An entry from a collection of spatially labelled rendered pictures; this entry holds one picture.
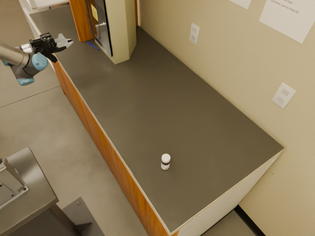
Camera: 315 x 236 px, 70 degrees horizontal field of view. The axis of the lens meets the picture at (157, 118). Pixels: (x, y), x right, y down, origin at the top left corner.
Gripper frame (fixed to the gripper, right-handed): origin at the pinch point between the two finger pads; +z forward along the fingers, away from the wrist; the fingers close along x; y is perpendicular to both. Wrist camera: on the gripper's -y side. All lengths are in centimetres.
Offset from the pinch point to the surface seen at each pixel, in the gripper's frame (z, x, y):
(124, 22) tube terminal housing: 32.3, -5.6, 5.6
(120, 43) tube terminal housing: 28.1, -5.7, -6.7
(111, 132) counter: -5, -55, -20
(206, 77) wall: 66, -49, -21
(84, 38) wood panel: 16.8, 31.3, -18.6
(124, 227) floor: -16, -73, -114
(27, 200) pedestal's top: -48, -67, -20
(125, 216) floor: -12, -66, -114
